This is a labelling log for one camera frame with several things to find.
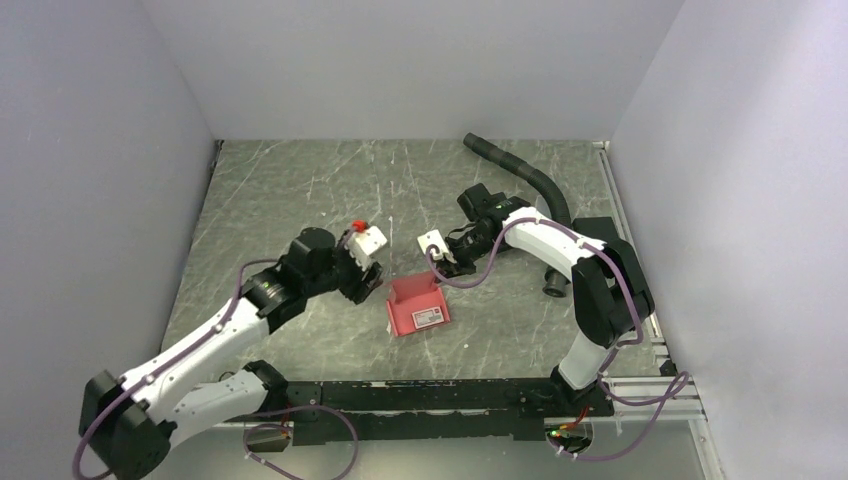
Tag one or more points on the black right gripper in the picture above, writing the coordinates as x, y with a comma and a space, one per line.
459, 268

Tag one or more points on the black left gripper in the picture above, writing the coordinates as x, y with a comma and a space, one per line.
359, 289

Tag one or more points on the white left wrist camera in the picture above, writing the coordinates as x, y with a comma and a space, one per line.
363, 242

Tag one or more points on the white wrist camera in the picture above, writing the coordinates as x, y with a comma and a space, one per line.
433, 245
363, 242

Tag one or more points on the red white staples box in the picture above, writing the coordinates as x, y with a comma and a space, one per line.
423, 319

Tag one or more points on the aluminium front frame rail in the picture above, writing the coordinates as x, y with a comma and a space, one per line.
526, 397

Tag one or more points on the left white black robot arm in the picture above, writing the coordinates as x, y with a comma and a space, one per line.
133, 420

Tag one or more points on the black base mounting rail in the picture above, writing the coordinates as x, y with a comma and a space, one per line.
319, 424

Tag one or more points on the black flat device box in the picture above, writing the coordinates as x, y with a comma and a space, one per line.
601, 228

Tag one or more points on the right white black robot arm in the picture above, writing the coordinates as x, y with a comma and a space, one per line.
610, 294

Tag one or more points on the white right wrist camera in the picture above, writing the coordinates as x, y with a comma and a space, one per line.
433, 245

